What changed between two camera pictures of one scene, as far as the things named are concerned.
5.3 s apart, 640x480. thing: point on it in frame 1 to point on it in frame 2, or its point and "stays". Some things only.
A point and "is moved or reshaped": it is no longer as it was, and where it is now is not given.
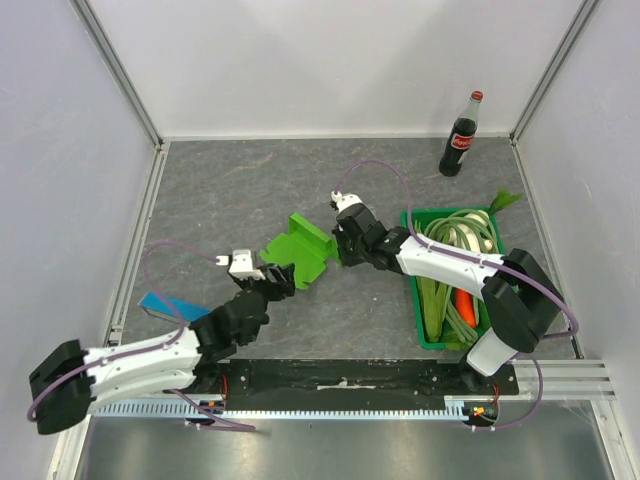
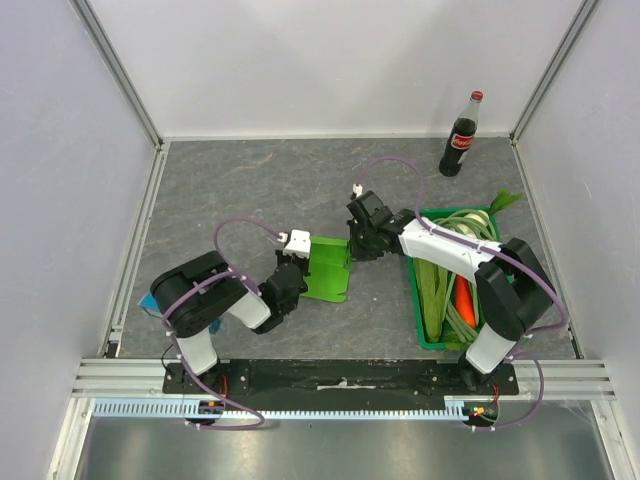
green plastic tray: x=452 y=316 stays
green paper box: x=306 y=247 is moved or reshaped
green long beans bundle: x=471 y=228 stays
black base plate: x=346 y=384 stays
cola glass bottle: x=461 y=138 stays
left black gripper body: x=263 y=286 to x=302 y=262
